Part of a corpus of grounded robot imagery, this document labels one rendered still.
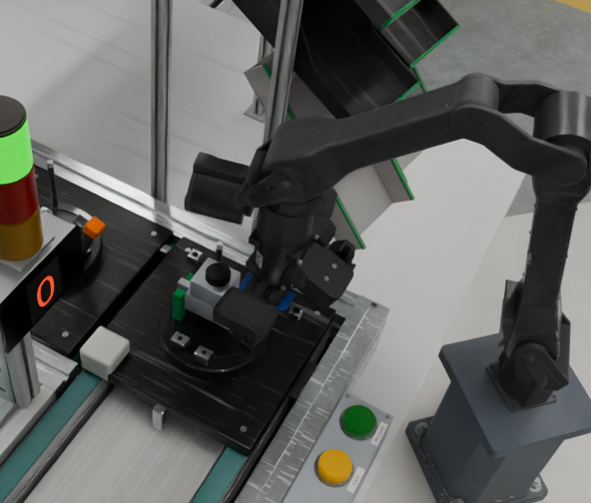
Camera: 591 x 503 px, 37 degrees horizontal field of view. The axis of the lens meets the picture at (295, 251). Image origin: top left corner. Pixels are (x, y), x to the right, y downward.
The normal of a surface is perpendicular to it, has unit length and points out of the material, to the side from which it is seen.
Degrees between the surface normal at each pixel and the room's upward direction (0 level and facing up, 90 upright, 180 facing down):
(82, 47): 0
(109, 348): 0
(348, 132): 39
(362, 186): 45
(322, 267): 22
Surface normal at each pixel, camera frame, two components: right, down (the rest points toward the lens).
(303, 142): -0.36, -0.69
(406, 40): 0.44, -0.36
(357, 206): 0.65, -0.08
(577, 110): 0.07, -0.66
